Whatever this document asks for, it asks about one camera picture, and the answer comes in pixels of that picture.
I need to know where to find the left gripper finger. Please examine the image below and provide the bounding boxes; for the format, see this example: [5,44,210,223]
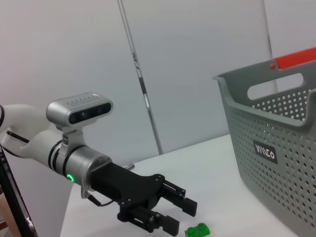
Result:
[158,179,198,218]
[117,206,180,235]

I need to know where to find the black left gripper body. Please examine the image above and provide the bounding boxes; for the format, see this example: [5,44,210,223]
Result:
[90,162,166,224]

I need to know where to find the grey-green perforated storage bin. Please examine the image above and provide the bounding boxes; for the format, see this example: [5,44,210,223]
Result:
[212,61,316,232]

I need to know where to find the green two-stud brick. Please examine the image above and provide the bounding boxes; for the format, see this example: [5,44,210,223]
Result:
[184,223,212,237]

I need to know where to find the left gripper cable with connector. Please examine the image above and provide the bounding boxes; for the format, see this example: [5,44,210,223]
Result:
[80,163,135,208]

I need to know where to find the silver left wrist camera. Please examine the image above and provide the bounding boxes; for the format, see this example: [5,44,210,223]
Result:
[46,91,114,154]

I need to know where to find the black metal frame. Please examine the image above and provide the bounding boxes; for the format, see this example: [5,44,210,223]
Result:
[0,145,38,237]

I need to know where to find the orange bin handle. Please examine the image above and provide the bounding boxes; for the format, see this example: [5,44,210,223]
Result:
[269,46,316,70]

